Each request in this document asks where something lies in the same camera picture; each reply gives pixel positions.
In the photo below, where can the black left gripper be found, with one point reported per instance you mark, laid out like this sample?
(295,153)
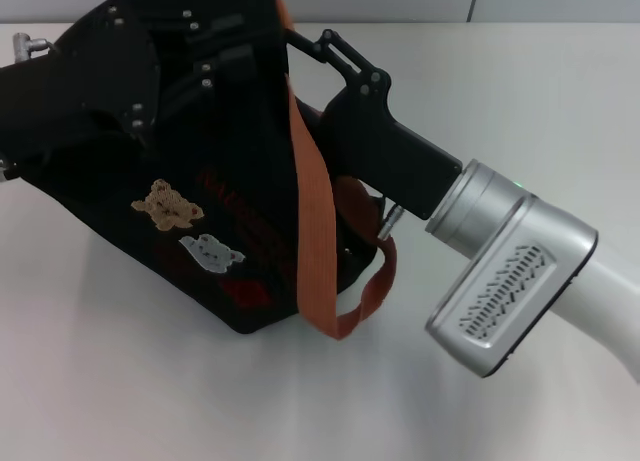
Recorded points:
(100,71)

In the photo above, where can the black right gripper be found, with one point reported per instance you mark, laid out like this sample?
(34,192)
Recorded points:
(390,146)

